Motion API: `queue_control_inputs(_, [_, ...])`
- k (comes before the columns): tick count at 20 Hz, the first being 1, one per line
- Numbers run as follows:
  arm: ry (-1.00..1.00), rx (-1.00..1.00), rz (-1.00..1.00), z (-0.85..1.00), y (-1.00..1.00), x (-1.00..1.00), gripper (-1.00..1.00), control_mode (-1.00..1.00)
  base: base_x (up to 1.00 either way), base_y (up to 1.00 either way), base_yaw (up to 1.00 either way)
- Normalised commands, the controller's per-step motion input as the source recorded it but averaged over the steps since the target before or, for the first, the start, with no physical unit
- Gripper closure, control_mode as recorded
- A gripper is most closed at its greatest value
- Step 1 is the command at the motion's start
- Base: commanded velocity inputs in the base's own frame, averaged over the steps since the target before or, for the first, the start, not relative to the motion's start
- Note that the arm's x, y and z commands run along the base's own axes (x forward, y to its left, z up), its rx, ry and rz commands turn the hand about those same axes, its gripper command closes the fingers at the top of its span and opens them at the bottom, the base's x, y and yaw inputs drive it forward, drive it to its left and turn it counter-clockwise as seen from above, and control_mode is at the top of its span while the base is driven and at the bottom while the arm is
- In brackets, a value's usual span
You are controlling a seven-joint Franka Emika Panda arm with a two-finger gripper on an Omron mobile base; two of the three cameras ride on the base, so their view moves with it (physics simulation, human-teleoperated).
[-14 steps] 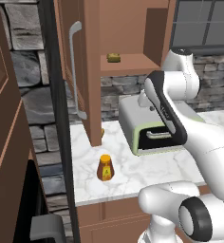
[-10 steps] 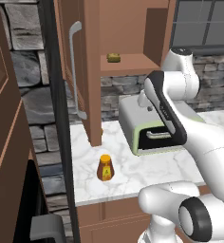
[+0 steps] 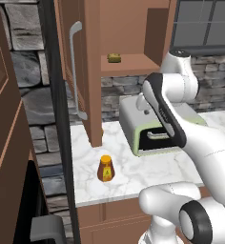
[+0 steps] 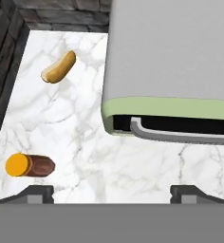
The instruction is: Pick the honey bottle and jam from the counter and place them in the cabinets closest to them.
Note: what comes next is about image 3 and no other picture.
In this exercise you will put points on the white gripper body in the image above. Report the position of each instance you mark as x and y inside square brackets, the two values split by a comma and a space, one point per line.
[141, 102]

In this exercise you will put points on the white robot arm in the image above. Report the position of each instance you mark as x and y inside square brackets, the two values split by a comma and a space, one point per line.
[209, 158]

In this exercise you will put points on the honey bottle with orange cap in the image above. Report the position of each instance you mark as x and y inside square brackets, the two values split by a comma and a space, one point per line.
[106, 170]

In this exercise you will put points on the brown counter base cabinet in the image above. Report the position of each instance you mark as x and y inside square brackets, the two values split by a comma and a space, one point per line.
[114, 219]

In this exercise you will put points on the white and green toaster oven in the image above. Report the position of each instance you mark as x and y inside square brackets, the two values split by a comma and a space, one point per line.
[130, 117]

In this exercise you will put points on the small olive yellow food item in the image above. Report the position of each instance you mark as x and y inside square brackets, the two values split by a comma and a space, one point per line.
[113, 57]

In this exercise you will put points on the plain brown cabinet door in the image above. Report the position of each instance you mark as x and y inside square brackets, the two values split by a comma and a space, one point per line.
[156, 35]

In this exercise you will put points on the black tall appliance side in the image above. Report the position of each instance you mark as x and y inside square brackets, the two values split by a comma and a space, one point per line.
[58, 95]

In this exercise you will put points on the dark framed window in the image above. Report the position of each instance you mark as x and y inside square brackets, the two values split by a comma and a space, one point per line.
[204, 25]

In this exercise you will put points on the large brown panelled door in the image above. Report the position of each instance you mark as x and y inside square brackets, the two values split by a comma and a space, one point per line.
[6, 133]

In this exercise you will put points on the brown wall cabinet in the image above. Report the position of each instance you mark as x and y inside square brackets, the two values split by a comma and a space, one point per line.
[124, 28]

